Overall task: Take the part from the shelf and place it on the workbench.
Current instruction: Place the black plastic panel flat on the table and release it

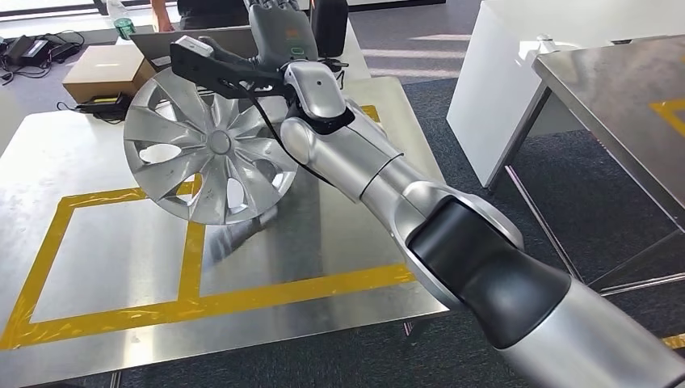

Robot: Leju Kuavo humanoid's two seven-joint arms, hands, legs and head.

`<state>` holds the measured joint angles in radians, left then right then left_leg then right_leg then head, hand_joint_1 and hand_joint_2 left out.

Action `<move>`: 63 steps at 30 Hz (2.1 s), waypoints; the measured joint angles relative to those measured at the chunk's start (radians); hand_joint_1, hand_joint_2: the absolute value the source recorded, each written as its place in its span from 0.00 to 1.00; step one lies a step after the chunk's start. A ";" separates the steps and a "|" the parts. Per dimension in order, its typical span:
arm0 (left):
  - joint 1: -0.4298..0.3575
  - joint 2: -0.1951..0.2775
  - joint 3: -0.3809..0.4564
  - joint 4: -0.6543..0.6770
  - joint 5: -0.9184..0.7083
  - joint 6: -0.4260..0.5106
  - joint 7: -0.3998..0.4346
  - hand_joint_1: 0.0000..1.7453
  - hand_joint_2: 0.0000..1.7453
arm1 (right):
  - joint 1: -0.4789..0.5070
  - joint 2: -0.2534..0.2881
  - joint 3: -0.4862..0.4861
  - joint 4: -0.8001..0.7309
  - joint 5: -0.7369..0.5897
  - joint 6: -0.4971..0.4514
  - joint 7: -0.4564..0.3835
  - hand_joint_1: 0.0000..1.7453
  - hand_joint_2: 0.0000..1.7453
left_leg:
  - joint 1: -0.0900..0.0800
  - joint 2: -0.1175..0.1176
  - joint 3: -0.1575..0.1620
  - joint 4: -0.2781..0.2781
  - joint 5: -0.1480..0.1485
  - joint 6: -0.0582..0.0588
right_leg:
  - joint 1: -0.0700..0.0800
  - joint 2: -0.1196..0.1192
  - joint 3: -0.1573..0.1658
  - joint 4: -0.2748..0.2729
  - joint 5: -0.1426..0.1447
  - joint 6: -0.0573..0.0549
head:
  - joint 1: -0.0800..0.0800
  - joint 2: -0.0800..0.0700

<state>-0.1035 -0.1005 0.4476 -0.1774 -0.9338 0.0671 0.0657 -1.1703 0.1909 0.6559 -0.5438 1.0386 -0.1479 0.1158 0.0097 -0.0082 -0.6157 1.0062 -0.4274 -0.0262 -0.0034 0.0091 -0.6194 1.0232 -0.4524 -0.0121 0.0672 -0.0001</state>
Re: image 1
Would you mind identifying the black camera bracket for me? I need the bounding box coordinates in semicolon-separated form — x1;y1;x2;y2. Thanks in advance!
170;42;300;100

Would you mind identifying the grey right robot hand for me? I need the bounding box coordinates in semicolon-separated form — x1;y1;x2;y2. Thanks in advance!
198;0;321;69

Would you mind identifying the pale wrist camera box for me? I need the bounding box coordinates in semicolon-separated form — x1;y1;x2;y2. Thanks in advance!
174;34;215;59

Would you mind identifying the clear bottle green label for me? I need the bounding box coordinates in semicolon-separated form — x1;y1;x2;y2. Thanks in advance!
106;0;137;41

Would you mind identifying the steel workbench table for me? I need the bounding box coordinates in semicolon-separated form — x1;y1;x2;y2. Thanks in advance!
0;74;452;388
505;34;685;298

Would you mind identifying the white cabinet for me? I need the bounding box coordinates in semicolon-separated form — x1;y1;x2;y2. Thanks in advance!
447;0;685;189

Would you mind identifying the person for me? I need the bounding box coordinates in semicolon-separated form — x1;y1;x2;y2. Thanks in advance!
149;0;253;32

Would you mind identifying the cardboard box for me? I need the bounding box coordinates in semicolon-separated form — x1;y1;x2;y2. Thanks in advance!
62;44;156;103

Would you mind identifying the black charger yellow label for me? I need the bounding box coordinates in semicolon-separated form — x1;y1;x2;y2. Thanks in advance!
74;91;129;121

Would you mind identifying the black power adapter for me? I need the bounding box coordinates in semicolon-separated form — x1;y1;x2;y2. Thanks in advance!
4;34;50;68
48;41;82;64

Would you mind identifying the black camera cable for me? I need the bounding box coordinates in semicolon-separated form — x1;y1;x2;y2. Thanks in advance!
243;88;335;188

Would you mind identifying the silver wheel hubcap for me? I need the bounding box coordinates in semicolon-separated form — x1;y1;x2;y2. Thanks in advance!
123;66;300;227

